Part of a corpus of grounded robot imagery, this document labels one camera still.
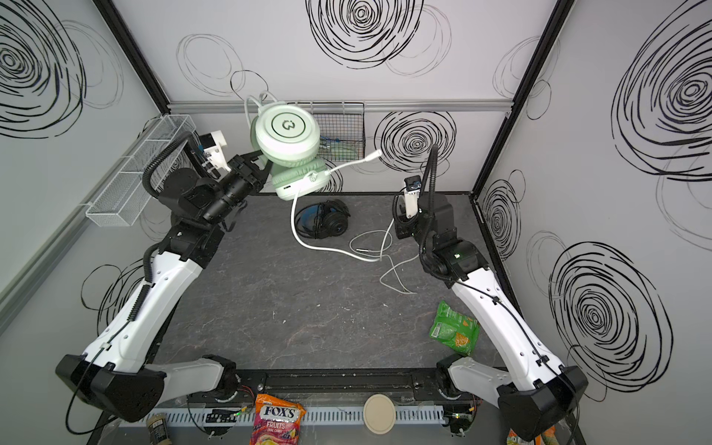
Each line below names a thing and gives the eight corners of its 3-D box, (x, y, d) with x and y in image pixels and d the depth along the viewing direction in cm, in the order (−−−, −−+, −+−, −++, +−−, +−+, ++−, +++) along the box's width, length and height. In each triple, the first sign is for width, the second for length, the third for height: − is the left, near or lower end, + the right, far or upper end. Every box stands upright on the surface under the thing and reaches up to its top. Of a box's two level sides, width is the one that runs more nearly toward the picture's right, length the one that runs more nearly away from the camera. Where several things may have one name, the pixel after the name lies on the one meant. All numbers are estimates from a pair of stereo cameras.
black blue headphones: (294, 242, 107) (290, 229, 100) (300, 211, 117) (297, 198, 111) (349, 242, 107) (348, 229, 100) (350, 211, 117) (349, 198, 111)
